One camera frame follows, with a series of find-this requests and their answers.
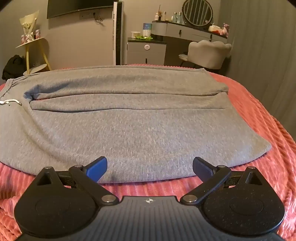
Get grey curtain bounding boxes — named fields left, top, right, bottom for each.
left=228, top=0, right=296, bottom=123

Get grey nightstand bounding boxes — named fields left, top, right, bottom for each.
left=127, top=38, right=167, bottom=66

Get wrapped flower bouquet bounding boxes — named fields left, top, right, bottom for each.
left=19, top=13, right=40, bottom=42

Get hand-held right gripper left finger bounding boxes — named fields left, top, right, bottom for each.
left=32, top=156, right=117, bottom=207

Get round vanity mirror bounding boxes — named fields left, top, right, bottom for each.
left=182, top=0, right=213, bottom=26

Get coral ribbed blanket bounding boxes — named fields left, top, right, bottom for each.
left=0, top=64, right=296, bottom=241

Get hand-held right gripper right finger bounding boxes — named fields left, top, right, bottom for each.
left=180, top=157, right=265, bottom=206

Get white tower air conditioner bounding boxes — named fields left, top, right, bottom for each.
left=112, top=0, right=128, bottom=66

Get black bag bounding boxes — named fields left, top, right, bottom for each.
left=2, top=55, right=26, bottom=81

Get grey pants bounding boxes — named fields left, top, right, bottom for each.
left=0, top=65, right=264, bottom=184

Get wall-mounted black television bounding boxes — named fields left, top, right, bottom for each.
left=47, top=0, right=114, bottom=19

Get grey vanity desk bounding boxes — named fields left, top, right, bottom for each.
left=152, top=20, right=228, bottom=66

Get yellow side table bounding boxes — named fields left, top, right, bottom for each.
left=16, top=37, right=52, bottom=75

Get beige shell-back chair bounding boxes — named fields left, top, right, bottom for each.
left=179, top=40, right=232, bottom=70

